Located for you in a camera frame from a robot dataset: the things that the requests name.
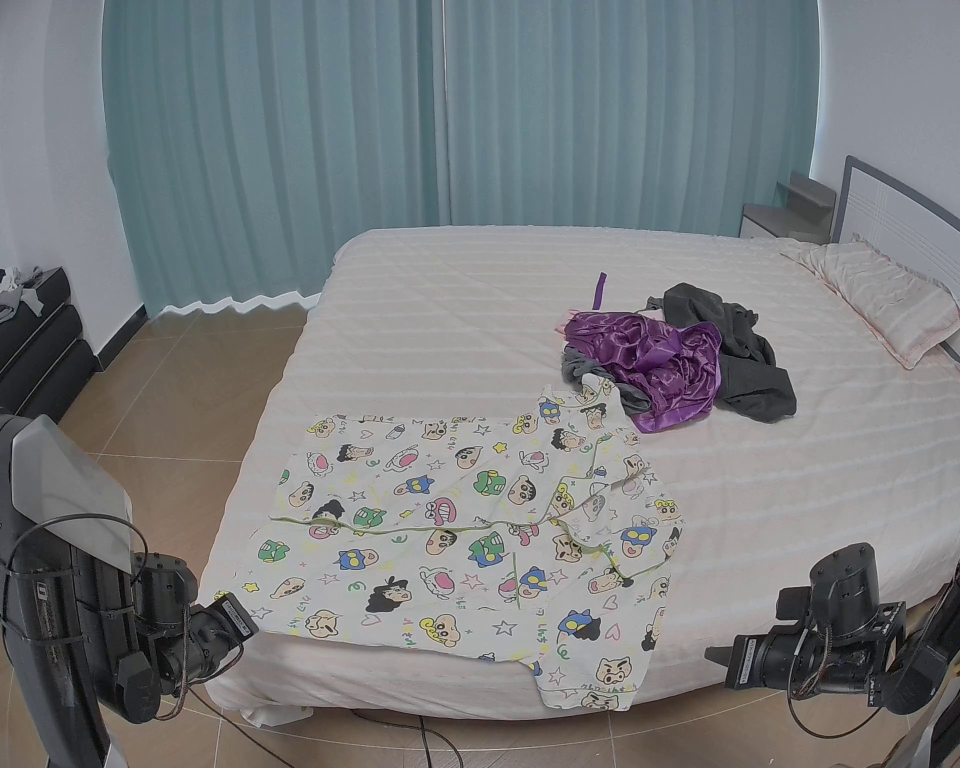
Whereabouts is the purple satin garment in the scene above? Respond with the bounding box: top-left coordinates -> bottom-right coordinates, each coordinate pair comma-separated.
564,271 -> 723,435

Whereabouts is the white grey bedside table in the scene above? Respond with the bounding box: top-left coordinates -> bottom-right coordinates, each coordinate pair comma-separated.
741,171 -> 837,241

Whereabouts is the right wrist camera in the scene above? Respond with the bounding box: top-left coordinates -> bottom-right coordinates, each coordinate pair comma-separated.
776,586 -> 815,625

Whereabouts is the white printed pyjama top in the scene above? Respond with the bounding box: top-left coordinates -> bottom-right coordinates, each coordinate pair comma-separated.
231,384 -> 685,712

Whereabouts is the blue-green curtain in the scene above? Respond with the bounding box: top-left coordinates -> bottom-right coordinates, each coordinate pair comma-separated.
101,0 -> 449,320
438,0 -> 819,237

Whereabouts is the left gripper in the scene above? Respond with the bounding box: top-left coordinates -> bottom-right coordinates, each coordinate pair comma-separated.
187,591 -> 261,666

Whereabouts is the black chest of drawers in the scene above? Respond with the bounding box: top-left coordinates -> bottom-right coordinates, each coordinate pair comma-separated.
0,266 -> 97,436

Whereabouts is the black cable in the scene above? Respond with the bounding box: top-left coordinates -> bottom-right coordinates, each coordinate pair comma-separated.
786,678 -> 875,745
0,512 -> 150,579
352,708 -> 455,768

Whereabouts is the pale pink pillow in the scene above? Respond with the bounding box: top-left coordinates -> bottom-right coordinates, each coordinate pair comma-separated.
780,232 -> 960,370

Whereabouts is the bed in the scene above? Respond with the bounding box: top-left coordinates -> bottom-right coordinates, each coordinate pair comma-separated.
193,155 -> 960,727

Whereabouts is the pile of clothes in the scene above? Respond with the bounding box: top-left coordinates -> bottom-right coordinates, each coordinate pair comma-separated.
0,266 -> 46,324

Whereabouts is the dark grey garment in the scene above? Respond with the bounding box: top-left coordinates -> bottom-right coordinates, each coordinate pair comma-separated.
645,282 -> 798,423

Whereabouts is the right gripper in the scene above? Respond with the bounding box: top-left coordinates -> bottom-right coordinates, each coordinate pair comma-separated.
723,632 -> 789,690

